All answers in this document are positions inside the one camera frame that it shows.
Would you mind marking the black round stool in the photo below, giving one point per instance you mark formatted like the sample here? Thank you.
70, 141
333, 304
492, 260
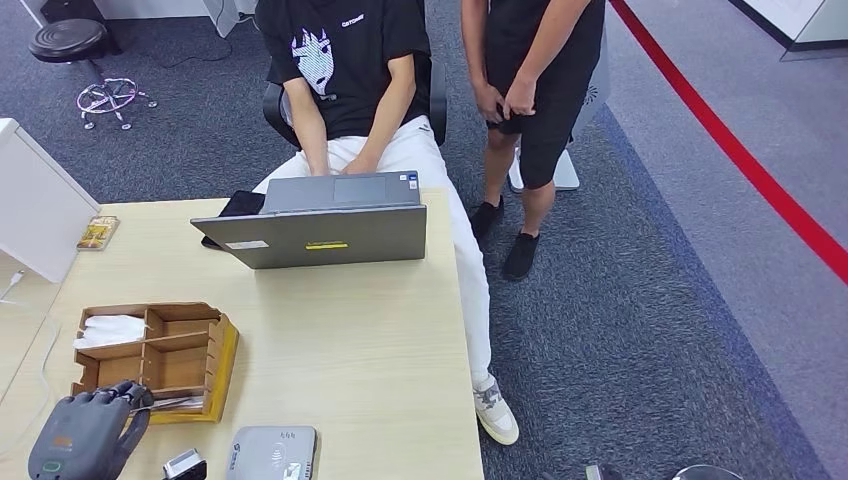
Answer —
66, 40

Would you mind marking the seated person's right hand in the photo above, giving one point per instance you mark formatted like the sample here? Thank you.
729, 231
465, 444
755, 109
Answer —
316, 167

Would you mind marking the grey card reader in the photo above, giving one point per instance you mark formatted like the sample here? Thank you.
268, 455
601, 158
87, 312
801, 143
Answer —
272, 457

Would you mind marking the seated person's left hand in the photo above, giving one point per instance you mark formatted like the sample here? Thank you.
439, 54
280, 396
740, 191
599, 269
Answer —
361, 166

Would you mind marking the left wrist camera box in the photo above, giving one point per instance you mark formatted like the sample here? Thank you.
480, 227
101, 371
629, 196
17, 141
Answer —
182, 460

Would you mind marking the grey kiosk stand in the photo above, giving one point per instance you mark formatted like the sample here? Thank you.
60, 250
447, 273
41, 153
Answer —
566, 173

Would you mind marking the seated person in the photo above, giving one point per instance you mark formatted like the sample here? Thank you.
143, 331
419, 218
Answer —
344, 86

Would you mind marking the black pouch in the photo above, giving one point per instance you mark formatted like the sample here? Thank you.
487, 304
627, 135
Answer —
242, 204

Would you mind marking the white tissue stack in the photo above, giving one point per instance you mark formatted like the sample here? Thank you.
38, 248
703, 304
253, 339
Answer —
109, 331

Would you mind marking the yellow key card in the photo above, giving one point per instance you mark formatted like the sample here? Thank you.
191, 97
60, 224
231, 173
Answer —
98, 233

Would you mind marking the white cabinet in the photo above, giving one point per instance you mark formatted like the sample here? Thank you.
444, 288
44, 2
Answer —
33, 205

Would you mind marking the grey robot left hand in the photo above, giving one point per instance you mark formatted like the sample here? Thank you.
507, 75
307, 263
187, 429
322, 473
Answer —
79, 437

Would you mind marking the round silver-rimmed base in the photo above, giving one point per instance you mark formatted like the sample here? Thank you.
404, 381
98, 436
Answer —
709, 474

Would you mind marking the wooden card organizer box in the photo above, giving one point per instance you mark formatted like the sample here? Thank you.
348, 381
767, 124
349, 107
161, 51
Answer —
185, 358

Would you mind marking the white platform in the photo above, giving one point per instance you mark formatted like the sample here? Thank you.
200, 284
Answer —
795, 16

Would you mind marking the white desk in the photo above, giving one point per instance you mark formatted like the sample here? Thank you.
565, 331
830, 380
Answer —
152, 6

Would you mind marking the white card stack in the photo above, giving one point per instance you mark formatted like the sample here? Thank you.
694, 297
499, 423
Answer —
179, 404

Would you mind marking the standing person's left hand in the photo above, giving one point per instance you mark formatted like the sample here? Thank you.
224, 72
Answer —
521, 96

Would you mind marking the standing person's right hand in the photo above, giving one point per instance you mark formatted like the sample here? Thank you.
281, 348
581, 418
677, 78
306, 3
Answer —
493, 102

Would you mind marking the grey laptop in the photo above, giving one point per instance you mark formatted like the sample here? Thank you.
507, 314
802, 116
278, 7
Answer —
318, 238

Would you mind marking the standing person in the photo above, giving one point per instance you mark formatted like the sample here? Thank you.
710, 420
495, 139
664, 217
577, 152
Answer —
543, 60

